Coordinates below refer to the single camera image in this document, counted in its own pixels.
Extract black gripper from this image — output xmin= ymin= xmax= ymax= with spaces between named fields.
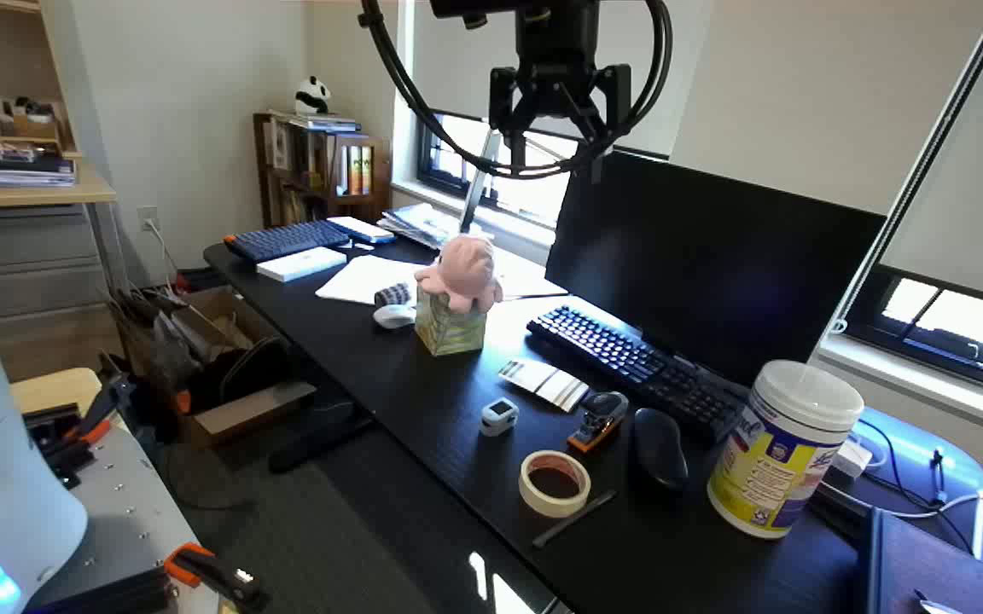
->
xmin=488 ymin=0 xmax=635 ymax=157

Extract black and orange stapler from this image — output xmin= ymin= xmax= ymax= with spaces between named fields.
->
xmin=564 ymin=389 xmax=635 ymax=458

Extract black computer mouse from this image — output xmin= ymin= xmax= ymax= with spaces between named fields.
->
xmin=625 ymin=405 xmax=693 ymax=496

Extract white desk lamp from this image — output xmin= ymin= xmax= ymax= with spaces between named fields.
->
xmin=454 ymin=128 xmax=499 ymax=238

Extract white roller blind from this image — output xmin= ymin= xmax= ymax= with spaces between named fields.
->
xmin=876 ymin=0 xmax=983 ymax=313
xmin=672 ymin=0 xmax=983 ymax=217
xmin=410 ymin=0 xmax=712 ymax=161

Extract stack of papers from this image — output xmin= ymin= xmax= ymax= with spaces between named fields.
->
xmin=377 ymin=203 xmax=463 ymax=254

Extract pink octopus plush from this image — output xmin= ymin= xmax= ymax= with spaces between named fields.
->
xmin=414 ymin=232 xmax=505 ymax=318

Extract black computer monitor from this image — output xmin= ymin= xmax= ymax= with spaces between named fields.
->
xmin=544 ymin=146 xmax=888 ymax=389

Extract panda plush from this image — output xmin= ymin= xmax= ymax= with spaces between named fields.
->
xmin=291 ymin=75 xmax=334 ymax=121

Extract striped cloth pouch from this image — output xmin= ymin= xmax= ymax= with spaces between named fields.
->
xmin=371 ymin=281 xmax=417 ymax=306

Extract yellow green tissue box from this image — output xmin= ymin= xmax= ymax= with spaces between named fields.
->
xmin=414 ymin=286 xmax=493 ymax=361

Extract black keyboard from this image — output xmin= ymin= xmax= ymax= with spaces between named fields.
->
xmin=527 ymin=299 xmax=754 ymax=446

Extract dark wooden bookshelf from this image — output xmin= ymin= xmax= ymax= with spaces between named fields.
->
xmin=248 ymin=108 xmax=395 ymax=232

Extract white computer mouse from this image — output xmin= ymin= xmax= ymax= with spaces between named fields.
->
xmin=371 ymin=298 xmax=420 ymax=333

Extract white folded card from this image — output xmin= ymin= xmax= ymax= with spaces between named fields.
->
xmin=499 ymin=355 xmax=593 ymax=418

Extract white book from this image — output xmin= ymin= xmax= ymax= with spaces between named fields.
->
xmin=254 ymin=245 xmax=351 ymax=286

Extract dark blue notebook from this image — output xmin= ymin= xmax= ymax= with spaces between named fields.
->
xmin=226 ymin=217 xmax=356 ymax=271

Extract grey slanted pole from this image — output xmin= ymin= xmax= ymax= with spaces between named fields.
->
xmin=825 ymin=0 xmax=983 ymax=333

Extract masking tape roll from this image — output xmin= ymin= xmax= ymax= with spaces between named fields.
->
xmin=516 ymin=446 xmax=593 ymax=521

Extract white yellow wipes canister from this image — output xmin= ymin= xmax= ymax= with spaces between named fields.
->
xmin=702 ymin=360 xmax=868 ymax=542

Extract black pen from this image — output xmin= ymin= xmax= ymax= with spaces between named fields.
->
xmin=530 ymin=487 xmax=618 ymax=554

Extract open cardboard box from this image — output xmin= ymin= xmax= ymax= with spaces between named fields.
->
xmin=110 ymin=283 xmax=316 ymax=445

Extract blue plastic container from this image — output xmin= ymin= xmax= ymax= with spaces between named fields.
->
xmin=848 ymin=405 xmax=983 ymax=567

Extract books on shelf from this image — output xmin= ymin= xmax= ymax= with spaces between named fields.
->
xmin=0 ymin=139 xmax=83 ymax=192

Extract light wooden shelf unit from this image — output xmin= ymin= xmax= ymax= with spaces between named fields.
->
xmin=0 ymin=0 xmax=119 ymax=216

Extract orange black hand tool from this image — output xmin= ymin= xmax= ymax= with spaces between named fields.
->
xmin=51 ymin=373 xmax=138 ymax=458

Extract orange black clamp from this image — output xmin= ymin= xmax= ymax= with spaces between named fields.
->
xmin=165 ymin=538 xmax=273 ymax=611

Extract tan wooden block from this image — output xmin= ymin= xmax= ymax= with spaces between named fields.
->
xmin=6 ymin=365 xmax=106 ymax=420

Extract perforated metal robot table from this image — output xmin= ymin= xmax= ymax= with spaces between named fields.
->
xmin=9 ymin=368 xmax=210 ymax=614

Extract dark blue folder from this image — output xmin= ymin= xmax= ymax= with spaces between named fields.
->
xmin=863 ymin=505 xmax=983 ymax=614

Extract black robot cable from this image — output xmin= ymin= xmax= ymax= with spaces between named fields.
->
xmin=356 ymin=0 xmax=675 ymax=184

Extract white cable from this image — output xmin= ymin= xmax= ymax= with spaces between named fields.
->
xmin=819 ymin=481 xmax=983 ymax=559

